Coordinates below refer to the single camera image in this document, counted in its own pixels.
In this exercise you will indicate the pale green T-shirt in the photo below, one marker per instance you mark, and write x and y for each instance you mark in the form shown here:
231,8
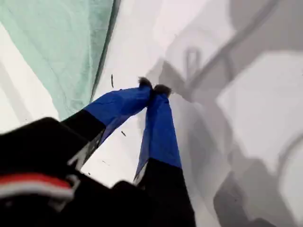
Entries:
59,47

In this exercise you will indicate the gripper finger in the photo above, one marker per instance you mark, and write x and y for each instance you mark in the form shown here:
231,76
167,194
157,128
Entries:
118,104
161,142

